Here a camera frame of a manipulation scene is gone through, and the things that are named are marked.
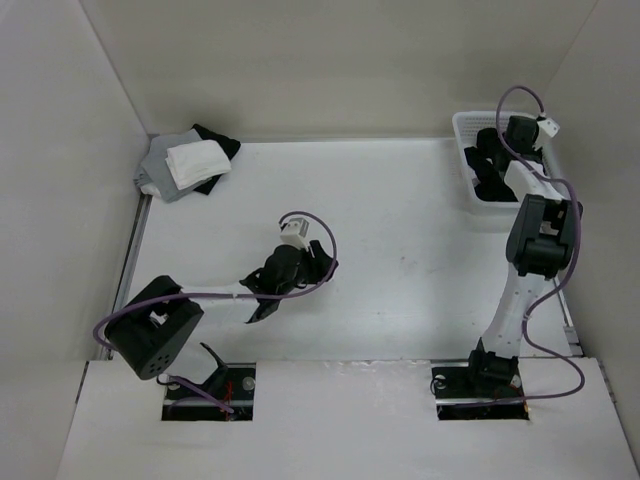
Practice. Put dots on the left aluminium rail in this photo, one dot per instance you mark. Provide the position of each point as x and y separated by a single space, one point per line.
132 252

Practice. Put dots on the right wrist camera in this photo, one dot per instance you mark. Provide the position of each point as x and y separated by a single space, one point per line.
547 128

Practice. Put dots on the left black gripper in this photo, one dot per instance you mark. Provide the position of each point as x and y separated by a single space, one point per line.
320 265

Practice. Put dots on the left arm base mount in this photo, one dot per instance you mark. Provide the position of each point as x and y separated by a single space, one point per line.
233 386

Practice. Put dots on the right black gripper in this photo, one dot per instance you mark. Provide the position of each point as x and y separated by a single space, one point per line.
496 149

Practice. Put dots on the folded grey tank top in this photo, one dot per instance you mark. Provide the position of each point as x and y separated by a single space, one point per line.
153 167

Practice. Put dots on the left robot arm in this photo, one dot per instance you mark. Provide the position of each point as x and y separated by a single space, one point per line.
162 333

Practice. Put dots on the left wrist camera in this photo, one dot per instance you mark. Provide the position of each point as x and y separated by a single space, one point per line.
293 232

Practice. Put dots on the folded black tank top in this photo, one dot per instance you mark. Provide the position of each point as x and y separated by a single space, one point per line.
230 147

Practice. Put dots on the folded white tank top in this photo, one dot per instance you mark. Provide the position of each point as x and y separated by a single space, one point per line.
195 162

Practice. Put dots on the aluminium rail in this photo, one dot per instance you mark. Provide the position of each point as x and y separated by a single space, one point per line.
132 252
569 327

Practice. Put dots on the right aluminium rail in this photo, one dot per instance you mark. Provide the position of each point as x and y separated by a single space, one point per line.
569 327

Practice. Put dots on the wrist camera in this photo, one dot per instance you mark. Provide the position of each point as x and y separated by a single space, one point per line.
547 128
293 232

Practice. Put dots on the black tank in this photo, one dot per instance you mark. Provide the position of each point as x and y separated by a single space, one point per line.
490 186
230 147

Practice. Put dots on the white plastic basket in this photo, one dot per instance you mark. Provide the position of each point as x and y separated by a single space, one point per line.
467 124

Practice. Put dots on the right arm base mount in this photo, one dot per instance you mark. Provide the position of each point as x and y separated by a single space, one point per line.
459 398

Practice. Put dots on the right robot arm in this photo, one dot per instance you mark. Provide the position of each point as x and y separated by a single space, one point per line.
542 251

